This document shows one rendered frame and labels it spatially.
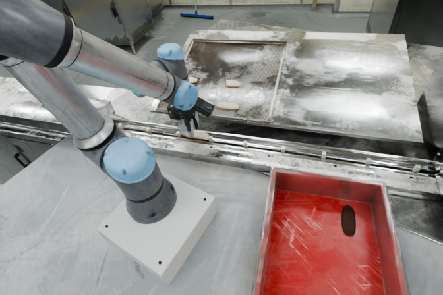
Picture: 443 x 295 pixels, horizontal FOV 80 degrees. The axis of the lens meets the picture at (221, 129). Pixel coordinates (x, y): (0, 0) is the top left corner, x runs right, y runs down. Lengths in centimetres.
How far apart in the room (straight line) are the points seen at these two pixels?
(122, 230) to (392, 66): 119
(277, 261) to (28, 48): 73
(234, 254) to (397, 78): 93
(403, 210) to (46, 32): 98
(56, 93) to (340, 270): 81
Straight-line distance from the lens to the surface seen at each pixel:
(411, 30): 263
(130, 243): 84
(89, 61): 55
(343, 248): 87
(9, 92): 176
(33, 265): 106
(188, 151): 102
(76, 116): 72
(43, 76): 67
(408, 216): 99
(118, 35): 381
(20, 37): 51
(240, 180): 96
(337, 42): 142
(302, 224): 88
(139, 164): 68
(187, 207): 83
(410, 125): 114
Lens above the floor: 160
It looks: 43 degrees down
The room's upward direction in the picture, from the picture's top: 9 degrees counter-clockwise
